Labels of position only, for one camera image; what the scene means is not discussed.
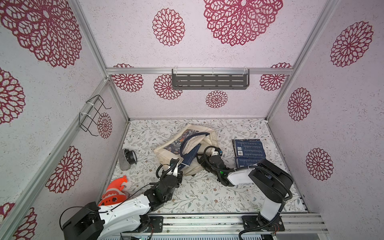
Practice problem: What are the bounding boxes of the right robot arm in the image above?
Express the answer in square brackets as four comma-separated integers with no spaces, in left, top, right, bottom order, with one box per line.
[197,146,294,222]

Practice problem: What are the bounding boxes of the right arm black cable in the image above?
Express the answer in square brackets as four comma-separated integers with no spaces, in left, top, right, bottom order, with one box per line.
[199,145,294,240]

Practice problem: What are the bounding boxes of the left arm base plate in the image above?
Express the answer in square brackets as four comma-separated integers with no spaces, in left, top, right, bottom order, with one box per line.
[127,215,164,233]

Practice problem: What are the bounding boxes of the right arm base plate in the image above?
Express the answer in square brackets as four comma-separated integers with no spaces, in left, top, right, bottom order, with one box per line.
[242,214,285,232]

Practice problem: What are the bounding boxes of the blue book with barcode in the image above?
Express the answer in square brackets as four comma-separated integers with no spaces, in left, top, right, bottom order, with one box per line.
[232,139,266,159]

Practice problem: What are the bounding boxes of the stack of blue books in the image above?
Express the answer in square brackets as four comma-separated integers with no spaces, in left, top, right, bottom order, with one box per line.
[179,144,201,170]

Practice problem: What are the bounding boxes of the red toy figure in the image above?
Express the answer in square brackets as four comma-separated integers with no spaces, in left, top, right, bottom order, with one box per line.
[98,176,129,206]

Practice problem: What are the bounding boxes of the cream canvas tote bag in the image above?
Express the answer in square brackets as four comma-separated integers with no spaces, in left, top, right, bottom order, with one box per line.
[154,124,219,176]

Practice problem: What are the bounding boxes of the black wire wall rack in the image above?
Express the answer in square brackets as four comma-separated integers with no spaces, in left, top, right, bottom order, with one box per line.
[78,95,111,137]

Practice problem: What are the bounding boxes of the grey slotted wall shelf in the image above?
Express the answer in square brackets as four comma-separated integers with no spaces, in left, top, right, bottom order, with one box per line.
[171,69,250,90]

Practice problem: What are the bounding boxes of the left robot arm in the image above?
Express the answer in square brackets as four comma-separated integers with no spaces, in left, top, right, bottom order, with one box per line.
[59,159,183,240]

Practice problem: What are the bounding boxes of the aluminium rail frame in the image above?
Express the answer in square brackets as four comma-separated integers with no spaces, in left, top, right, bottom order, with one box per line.
[149,213,329,240]

